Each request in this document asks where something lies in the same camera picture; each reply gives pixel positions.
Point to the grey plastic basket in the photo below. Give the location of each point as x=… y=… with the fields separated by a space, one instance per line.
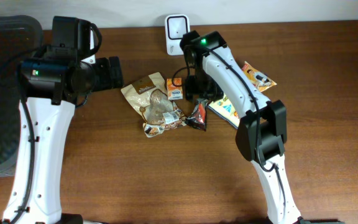
x=17 y=34

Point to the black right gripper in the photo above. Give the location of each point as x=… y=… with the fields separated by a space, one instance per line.
x=191 y=89

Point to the yellow chip bag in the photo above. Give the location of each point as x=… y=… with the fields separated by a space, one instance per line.
x=225 y=109

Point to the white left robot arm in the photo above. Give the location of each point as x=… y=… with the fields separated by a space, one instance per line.
x=53 y=82

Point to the white barcode scanner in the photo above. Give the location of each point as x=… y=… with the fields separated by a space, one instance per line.
x=176 y=26

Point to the red black snack packet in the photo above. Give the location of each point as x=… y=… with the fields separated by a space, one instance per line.
x=197 y=119

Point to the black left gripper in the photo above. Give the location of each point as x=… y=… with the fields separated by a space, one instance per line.
x=104 y=66

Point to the beige brown snack pouch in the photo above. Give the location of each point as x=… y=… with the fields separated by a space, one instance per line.
x=148 y=97

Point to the small orange box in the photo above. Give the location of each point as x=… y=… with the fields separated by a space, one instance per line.
x=174 y=89

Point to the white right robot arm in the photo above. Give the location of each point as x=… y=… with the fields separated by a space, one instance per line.
x=262 y=129

